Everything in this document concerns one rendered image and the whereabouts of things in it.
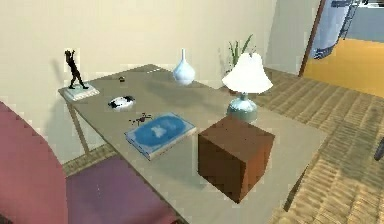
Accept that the black spider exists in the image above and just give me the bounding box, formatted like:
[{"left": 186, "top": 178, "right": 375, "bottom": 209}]
[{"left": 129, "top": 112, "right": 154, "bottom": 126}]

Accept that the brown box container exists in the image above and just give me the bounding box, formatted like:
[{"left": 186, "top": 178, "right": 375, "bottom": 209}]
[{"left": 197, "top": 114, "right": 276, "bottom": 204}]

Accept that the red and purple armchair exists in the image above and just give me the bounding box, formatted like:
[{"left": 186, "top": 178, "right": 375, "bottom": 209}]
[{"left": 0, "top": 100, "right": 179, "bottom": 224}]

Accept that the blue book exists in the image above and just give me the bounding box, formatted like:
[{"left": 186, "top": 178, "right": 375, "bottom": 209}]
[{"left": 124, "top": 111, "right": 198, "bottom": 162}]

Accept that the pale blue vase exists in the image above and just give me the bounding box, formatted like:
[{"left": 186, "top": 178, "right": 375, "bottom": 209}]
[{"left": 172, "top": 48, "right": 197, "bottom": 86}]

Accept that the white shade table lamp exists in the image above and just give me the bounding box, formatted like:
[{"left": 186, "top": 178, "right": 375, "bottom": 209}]
[{"left": 221, "top": 52, "right": 274, "bottom": 124}]

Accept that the white and black dish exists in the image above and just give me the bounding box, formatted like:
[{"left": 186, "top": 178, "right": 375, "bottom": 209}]
[{"left": 107, "top": 95, "right": 136, "bottom": 112}]

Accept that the grey-brown table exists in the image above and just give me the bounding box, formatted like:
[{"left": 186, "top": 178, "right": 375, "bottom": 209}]
[{"left": 57, "top": 63, "right": 329, "bottom": 224}]

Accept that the green house plant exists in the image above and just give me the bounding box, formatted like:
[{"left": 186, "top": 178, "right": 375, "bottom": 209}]
[{"left": 225, "top": 33, "right": 257, "bottom": 75}]

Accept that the black figure statue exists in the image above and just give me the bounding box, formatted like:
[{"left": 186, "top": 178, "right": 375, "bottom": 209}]
[{"left": 63, "top": 49, "right": 101, "bottom": 102}]

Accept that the dark grey object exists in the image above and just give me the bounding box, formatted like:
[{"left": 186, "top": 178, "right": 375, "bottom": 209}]
[{"left": 373, "top": 136, "right": 384, "bottom": 162}]

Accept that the brown door frame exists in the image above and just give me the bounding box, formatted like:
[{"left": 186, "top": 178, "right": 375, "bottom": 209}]
[{"left": 297, "top": 0, "right": 328, "bottom": 78}]

